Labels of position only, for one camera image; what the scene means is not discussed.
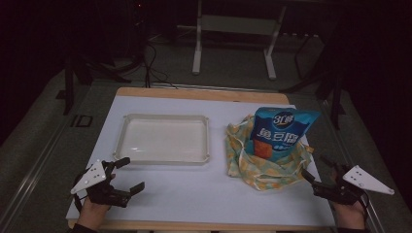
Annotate wooden table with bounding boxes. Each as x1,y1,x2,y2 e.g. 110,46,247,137
67,86,335,232

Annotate black metal stand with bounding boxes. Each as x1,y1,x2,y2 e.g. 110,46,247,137
55,52,145,117
279,32,347,131

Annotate black floor cables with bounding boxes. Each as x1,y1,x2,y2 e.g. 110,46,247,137
141,41,180,90

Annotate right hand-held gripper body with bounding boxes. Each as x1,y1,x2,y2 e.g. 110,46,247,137
312,164,395,206

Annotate white table sheet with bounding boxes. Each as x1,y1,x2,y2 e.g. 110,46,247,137
65,94,336,228

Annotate white metal stand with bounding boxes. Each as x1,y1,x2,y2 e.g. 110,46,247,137
177,0,288,82

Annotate person's right hand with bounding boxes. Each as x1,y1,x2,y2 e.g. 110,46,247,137
332,200,367,229

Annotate yellow green patterned cloth bag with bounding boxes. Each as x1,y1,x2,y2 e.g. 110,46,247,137
225,114,315,192

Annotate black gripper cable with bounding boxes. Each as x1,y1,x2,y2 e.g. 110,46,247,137
358,189,370,224

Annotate white plastic tray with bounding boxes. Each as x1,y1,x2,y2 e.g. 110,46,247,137
113,113,211,166

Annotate person's left hand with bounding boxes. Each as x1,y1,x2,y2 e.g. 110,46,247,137
76,195,112,229

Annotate blue snack packet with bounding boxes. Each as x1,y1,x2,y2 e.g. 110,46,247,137
250,107,322,163

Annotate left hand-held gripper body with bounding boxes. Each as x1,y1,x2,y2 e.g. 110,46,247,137
70,159,132,209

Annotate black floor socket frame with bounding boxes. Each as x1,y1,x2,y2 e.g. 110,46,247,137
70,114,94,128

